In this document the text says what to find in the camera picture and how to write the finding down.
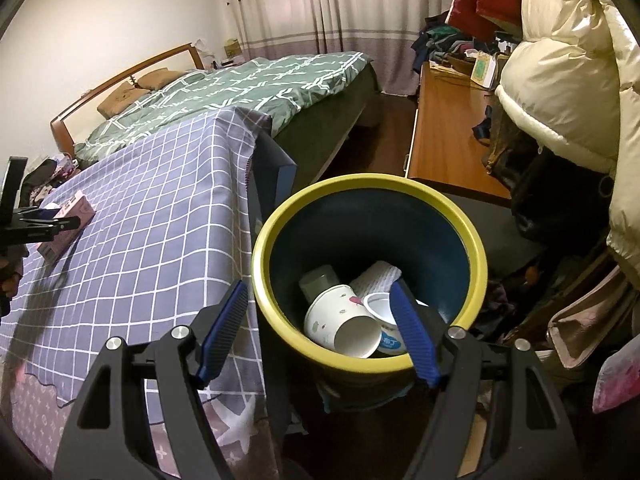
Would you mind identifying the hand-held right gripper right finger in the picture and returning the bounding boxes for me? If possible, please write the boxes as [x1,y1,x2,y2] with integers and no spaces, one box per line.
[389,280,583,480]

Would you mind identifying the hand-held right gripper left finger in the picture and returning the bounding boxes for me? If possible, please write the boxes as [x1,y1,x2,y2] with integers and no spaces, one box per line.
[52,280,249,480]

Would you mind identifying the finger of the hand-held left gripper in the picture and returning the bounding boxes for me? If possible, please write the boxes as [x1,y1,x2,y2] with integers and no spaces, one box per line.
[0,216,82,248]
[0,157,61,225]

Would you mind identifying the pink box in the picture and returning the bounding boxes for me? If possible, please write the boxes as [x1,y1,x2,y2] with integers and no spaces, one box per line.
[37,196,96,263]

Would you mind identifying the white plastic pudding cup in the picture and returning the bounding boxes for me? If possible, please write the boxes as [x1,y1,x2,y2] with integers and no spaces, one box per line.
[362,291,431,356]

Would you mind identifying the white textured paper towel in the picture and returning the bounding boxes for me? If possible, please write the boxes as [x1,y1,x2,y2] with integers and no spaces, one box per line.
[348,260,403,306]

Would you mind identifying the white paper cup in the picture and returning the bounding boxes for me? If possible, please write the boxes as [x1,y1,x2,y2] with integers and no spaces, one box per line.
[303,284,383,359]

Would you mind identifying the clear plastic cup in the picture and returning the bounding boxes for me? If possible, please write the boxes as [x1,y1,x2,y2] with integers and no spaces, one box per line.
[298,265,341,306]

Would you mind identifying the yellow-rimmed dark blue trash bin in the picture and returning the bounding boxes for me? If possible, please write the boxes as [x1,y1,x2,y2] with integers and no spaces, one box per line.
[251,173,488,413]

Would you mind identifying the dark clothing pile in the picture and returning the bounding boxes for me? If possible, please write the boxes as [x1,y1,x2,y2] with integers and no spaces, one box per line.
[22,157,81,206]

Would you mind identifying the dark crumpled clothes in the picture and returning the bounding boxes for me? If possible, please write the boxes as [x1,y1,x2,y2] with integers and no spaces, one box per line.
[470,280,521,341]

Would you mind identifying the purple checked tablecloth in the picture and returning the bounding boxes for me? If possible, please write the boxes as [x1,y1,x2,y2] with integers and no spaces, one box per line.
[0,106,273,401]

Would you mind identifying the grey cabinet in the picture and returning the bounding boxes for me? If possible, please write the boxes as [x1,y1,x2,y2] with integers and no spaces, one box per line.
[440,192,546,281]

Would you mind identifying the brown pillow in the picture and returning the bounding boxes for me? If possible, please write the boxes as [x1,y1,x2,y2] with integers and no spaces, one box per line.
[96,85,151,117]
[137,67,183,90]

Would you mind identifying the wooden bed headboard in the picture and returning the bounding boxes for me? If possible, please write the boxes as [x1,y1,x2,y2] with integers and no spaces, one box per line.
[50,42,206,148]

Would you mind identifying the black bag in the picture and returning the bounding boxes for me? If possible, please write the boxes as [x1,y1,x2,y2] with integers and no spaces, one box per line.
[482,105,616,246]

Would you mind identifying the wooden desk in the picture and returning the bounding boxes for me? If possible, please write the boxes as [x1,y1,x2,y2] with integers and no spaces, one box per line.
[405,62,513,201]

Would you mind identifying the pink floral bag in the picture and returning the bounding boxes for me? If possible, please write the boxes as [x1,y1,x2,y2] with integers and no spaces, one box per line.
[592,347,640,413]

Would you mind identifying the dark green bed base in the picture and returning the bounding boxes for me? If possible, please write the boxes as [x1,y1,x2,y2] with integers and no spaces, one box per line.
[270,62,383,186]

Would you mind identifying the bed with green duvet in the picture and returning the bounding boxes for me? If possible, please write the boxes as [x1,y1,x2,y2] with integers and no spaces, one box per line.
[75,51,376,163]

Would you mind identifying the white green printed box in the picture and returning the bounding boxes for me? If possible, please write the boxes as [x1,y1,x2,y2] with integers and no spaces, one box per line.
[470,51,498,83]

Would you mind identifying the cream puffer jacket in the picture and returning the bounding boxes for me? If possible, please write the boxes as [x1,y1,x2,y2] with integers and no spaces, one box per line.
[495,0,640,281]

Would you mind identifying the pile of mixed clothes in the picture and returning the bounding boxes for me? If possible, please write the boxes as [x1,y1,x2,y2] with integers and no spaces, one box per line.
[411,10,501,73]

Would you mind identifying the beige and purple curtain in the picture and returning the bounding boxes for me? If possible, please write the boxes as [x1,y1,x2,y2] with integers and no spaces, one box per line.
[217,0,468,96]

